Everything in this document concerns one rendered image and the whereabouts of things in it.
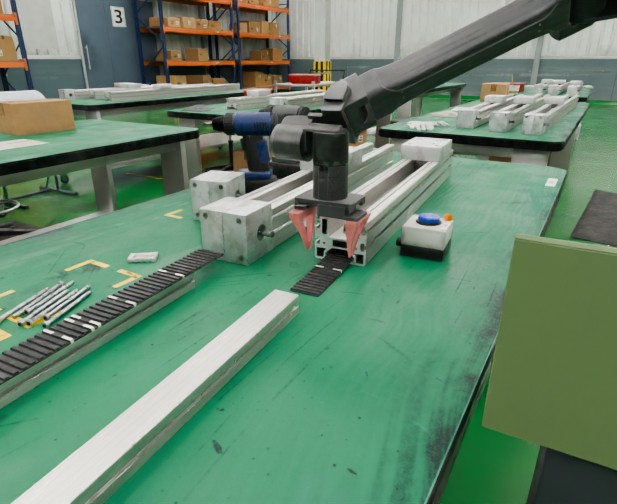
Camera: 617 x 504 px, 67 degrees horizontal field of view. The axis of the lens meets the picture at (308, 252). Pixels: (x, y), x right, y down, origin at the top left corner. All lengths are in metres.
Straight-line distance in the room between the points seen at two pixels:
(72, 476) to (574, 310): 0.44
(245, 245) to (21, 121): 2.05
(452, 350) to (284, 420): 0.24
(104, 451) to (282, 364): 0.22
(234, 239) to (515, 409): 0.54
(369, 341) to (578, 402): 0.26
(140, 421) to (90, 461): 0.05
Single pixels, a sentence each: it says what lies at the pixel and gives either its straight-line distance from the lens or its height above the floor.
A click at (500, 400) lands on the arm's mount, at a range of 0.51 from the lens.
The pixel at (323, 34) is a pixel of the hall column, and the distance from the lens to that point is 12.16.
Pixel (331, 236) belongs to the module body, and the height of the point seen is 0.82.
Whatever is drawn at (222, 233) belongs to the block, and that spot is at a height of 0.83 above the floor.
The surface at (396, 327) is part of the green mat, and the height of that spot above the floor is 0.78.
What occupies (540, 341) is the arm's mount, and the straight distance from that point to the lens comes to 0.47.
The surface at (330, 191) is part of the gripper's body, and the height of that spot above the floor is 0.93.
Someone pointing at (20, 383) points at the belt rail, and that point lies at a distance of 0.63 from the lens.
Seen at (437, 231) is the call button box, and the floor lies 0.84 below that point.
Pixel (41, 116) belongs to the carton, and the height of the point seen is 0.86.
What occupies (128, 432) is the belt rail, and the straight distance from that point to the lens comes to 0.48.
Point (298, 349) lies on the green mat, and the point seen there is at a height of 0.78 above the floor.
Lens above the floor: 1.12
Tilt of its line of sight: 22 degrees down
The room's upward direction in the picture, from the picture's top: straight up
